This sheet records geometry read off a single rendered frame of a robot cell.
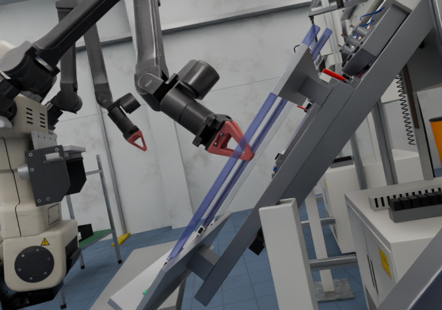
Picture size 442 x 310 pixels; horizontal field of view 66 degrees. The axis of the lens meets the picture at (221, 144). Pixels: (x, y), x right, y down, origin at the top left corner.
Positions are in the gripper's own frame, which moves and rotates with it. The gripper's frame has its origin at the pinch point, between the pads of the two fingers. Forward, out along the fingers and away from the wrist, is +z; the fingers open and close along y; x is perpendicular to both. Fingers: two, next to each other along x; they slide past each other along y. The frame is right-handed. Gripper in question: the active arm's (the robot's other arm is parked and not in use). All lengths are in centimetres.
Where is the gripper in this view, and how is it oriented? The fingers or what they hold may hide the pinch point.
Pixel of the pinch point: (248, 155)
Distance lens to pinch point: 63.2
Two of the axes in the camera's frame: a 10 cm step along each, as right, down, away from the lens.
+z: 7.9, 5.6, -2.4
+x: -5.1, 8.3, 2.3
